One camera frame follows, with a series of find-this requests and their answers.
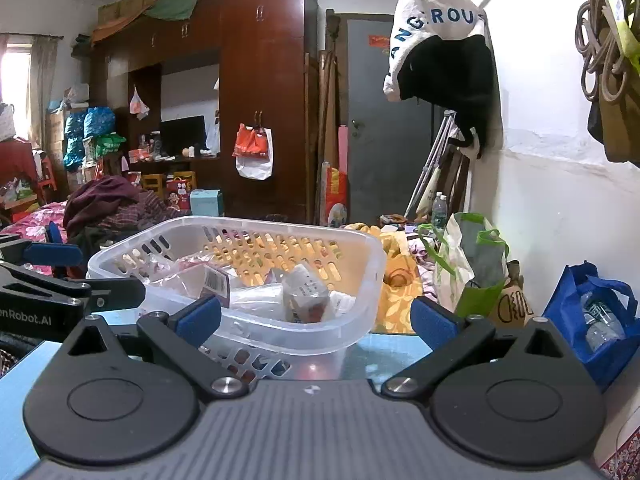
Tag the clear bottle in bag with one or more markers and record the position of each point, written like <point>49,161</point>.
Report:
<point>602,322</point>

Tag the white plastic basket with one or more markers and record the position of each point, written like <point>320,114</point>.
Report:
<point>350,270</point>

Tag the pink packet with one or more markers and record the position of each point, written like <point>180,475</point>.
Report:
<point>175,267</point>

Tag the red cloth covered cabinet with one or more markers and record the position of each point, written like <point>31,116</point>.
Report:
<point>17,165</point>

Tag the beige window curtain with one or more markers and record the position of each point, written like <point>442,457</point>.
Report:
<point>42,90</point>

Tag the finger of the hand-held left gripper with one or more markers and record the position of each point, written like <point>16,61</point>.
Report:
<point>117,291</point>
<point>55,254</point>

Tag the pink white plastic bag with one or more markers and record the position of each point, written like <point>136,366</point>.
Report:
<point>138,105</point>

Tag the red door sticker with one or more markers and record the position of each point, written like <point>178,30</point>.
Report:
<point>379,42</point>

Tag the blue shopping bag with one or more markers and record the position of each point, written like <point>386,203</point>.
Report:
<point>565,320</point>

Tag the yellow floral blanket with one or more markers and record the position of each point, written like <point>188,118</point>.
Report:
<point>400,270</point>

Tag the red yellow bag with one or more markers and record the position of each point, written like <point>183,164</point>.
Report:
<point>336,197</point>

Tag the orange plastic bag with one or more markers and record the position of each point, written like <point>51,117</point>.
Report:
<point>250,142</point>

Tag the pink floral blanket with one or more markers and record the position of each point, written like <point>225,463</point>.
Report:
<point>35,222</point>

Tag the clear water bottle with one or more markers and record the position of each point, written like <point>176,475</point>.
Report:
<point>442,210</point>
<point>436,212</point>

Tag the grey door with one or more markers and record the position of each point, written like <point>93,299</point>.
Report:
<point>385,150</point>

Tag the small cardboard box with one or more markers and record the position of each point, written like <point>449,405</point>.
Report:
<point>120,10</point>

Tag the brown hanging bag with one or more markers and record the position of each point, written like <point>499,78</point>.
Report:
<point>622,130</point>

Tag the brown wooden wardrobe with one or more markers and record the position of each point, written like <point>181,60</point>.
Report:
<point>260,70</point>

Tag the brown paper bag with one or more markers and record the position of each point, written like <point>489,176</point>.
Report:
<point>515,305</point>

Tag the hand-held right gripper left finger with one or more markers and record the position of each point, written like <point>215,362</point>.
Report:
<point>200,317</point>

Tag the teal box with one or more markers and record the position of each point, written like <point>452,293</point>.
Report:
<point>206,203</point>

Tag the white red small box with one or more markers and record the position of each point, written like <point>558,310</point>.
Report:
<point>306,292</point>

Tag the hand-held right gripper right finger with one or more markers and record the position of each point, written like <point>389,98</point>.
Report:
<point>430,320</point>

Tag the metal crutches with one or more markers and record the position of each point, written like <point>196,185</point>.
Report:
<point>432,160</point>

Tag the maroon clothes pile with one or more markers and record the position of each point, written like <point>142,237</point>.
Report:
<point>120,205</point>

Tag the blue chair post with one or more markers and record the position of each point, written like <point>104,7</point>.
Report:
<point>54,232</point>

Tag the green plastic bag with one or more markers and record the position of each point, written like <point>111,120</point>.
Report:
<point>110,144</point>

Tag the yellow stool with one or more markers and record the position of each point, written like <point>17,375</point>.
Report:
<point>152,181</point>

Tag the blue patterned plastic bag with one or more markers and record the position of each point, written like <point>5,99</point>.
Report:
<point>74,140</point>
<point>100,121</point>

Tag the wooden planks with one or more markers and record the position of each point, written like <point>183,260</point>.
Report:
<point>330,110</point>

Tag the green white tote bag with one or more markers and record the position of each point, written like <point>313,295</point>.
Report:
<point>480,260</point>

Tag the black television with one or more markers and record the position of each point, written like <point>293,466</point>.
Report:
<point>182,135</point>

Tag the red plastic stool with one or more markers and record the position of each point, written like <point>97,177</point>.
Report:
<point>47,172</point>

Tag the white black hanging garment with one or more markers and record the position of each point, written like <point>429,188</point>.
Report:
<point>445,75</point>

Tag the red cartoon gift box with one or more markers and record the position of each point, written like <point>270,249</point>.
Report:
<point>179,194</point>

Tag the clear packet with dark label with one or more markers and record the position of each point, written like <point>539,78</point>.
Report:
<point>216,285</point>

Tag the pink foam board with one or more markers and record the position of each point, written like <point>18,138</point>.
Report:
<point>343,150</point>

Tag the clear plastic bag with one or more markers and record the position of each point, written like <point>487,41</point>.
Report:
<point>255,300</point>

